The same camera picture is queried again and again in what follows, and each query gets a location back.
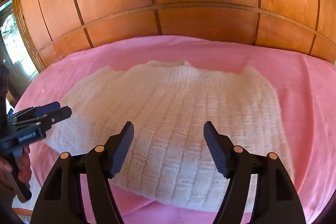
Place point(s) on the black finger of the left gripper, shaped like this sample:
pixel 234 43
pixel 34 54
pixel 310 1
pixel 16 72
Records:
pixel 53 117

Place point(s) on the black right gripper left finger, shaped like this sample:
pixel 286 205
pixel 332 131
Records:
pixel 60 199

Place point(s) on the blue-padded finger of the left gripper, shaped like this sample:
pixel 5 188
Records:
pixel 37 111

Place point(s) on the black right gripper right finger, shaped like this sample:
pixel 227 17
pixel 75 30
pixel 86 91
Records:
pixel 276 199

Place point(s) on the white knitted sweater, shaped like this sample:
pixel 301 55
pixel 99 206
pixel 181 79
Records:
pixel 169 104

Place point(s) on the window with wooden frame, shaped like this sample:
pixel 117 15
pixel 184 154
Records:
pixel 14 54

